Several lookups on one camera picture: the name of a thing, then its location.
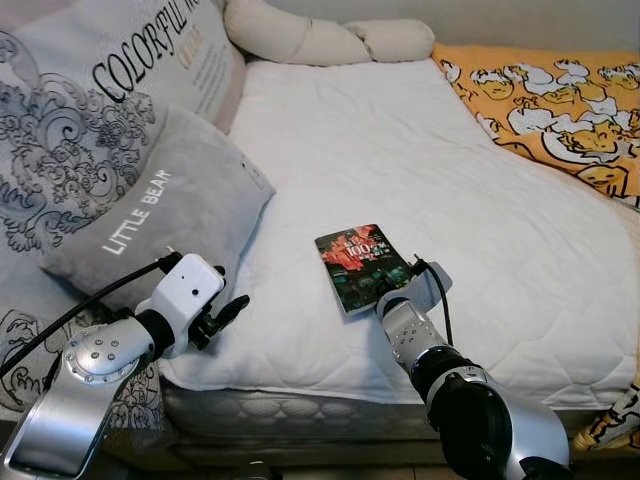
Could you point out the grey quilted mattress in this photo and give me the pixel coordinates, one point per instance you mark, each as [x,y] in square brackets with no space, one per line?
[300,412]

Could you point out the white quilted mattress cover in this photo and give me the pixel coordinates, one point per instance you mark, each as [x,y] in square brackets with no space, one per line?
[400,150]

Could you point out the long cream bolster pillow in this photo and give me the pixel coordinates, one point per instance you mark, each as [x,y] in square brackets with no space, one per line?
[300,38]

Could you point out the dark red cover book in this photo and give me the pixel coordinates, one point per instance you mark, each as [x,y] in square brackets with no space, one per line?
[360,265]

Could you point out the small grey pillow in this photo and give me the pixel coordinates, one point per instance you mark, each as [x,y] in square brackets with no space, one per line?
[170,200]

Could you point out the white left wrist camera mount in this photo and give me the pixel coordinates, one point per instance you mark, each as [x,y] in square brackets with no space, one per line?
[185,290]

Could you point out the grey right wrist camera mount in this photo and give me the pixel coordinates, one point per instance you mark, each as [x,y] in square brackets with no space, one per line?
[425,292]

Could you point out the yellow cartoon egg blanket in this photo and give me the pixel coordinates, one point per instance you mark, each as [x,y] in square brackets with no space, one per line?
[560,110]

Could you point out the large grey printed pillow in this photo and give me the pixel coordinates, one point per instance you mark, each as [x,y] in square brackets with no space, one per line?
[80,80]

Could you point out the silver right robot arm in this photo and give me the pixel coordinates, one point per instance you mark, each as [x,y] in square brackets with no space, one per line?
[480,420]

